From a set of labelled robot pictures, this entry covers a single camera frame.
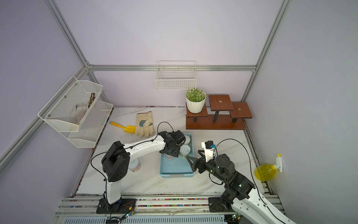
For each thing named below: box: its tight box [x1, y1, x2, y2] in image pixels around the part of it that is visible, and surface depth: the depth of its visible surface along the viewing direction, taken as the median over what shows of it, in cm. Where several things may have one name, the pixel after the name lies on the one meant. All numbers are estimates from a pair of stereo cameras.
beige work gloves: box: [135, 111, 155, 138], surface depth 110 cm
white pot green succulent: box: [185, 87, 207, 114], surface depth 90 cm
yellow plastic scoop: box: [109, 120, 137, 134], surface depth 109 cm
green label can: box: [179, 144, 191, 159], surface depth 90 cm
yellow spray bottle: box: [254, 154, 283, 182], surface depth 77 cm
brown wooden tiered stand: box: [185, 94, 253, 130], surface depth 100 cm
